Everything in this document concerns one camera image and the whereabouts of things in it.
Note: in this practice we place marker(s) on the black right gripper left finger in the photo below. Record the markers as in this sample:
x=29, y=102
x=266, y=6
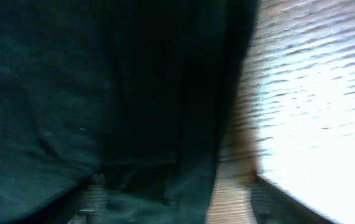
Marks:
x=93, y=202

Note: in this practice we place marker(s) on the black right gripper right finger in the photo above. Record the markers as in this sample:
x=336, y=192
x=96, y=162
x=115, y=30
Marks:
x=270, y=205

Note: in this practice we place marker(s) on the dark shorts with white stripe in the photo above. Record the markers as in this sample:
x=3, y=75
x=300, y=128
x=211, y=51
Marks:
x=139, y=91

